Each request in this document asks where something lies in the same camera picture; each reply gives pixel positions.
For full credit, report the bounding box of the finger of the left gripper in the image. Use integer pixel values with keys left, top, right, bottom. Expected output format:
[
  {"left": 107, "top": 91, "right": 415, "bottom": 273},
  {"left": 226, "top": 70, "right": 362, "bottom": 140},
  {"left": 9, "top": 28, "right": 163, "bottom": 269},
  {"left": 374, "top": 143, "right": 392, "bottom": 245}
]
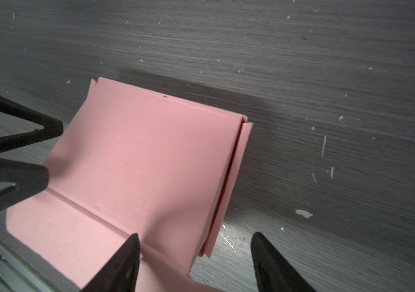
[{"left": 0, "top": 158, "right": 49, "bottom": 211}]

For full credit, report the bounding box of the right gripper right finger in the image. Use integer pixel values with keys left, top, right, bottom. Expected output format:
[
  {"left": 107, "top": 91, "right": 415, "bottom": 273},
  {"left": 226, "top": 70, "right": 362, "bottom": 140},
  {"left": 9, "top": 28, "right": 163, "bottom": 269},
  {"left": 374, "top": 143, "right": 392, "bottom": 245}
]
[{"left": 251, "top": 232, "right": 316, "bottom": 292}]

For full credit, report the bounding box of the pink cardboard box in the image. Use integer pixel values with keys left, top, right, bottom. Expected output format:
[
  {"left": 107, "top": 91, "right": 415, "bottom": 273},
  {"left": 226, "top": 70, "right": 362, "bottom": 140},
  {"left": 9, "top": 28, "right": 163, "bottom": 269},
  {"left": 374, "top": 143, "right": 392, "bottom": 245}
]
[{"left": 6, "top": 77, "right": 253, "bottom": 292}]

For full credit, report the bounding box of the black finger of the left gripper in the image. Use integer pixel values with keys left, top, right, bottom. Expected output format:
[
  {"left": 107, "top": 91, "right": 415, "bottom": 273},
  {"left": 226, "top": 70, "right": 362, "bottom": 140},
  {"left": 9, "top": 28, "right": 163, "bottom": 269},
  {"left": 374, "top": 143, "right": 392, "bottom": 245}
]
[{"left": 0, "top": 96, "right": 63, "bottom": 153}]

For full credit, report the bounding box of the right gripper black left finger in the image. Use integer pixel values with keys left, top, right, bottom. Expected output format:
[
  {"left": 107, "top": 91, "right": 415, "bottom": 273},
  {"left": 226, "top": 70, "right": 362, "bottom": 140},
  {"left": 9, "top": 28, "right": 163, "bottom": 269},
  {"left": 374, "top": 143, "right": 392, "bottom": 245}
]
[{"left": 81, "top": 234, "right": 141, "bottom": 292}]

